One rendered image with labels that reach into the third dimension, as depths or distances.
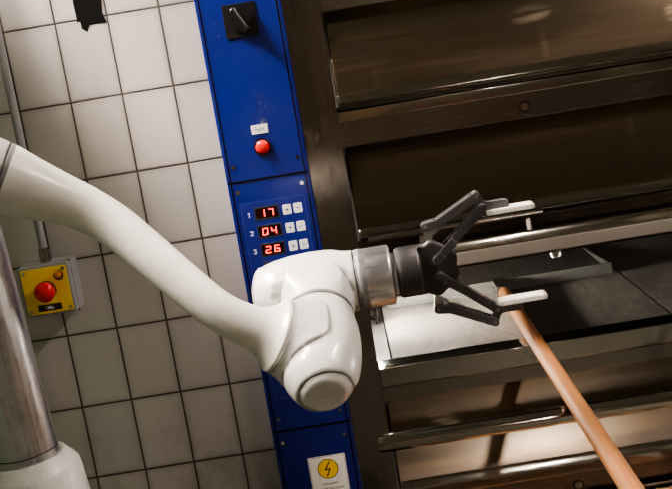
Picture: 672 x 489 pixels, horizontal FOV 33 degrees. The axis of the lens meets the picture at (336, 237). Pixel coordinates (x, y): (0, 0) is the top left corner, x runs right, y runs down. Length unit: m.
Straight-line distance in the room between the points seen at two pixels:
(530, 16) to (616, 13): 0.16
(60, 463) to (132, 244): 0.41
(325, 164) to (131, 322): 0.50
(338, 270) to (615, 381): 0.91
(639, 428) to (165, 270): 1.18
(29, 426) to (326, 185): 0.77
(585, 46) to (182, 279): 1.02
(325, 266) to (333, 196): 0.59
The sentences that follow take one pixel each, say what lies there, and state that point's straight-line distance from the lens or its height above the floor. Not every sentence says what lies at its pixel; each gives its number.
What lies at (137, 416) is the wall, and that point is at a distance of 2.32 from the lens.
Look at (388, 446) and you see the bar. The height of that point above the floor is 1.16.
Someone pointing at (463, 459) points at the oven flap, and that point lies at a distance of 2.32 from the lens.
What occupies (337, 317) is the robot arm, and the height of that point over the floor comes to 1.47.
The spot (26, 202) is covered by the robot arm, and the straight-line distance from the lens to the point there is 1.55.
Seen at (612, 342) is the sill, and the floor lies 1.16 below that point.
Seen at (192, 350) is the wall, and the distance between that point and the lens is 2.26.
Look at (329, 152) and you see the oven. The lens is 2.17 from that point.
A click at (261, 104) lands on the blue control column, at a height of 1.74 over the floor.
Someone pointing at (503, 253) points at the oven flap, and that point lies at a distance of 2.08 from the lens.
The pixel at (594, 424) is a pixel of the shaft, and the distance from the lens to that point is 1.77.
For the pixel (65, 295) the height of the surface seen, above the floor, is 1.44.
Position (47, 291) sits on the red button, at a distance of 2.18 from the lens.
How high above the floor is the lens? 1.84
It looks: 10 degrees down
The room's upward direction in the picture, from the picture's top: 9 degrees counter-clockwise
